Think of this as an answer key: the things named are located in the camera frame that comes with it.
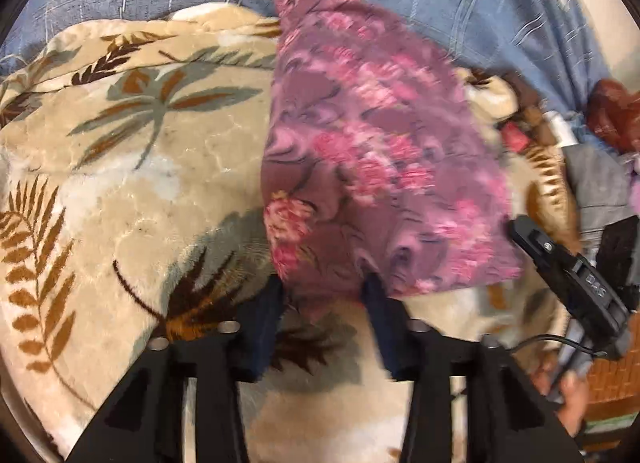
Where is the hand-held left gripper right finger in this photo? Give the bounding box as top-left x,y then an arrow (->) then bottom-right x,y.
361,275 -> 585,463

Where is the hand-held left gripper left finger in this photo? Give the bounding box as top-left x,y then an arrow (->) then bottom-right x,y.
65,274 -> 287,463

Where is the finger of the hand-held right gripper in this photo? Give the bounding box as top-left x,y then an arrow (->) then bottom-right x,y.
508,214 -> 582,295

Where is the pink floral small garment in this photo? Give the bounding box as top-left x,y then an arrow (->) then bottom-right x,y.
260,0 -> 526,310

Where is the person's right hand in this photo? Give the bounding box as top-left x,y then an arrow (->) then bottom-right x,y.
531,358 -> 592,440

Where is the orange woven mat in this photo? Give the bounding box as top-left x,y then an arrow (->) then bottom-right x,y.
582,353 -> 640,424

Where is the grey cloth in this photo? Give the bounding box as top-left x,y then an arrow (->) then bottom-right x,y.
565,143 -> 640,256

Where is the red-brown cloth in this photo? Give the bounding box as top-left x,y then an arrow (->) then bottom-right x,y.
585,78 -> 640,154

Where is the beige leaf-print blanket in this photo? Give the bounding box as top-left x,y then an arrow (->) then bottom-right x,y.
0,5 -> 601,463

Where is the black cable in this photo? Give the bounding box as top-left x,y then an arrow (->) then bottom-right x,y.
509,334 -> 613,360

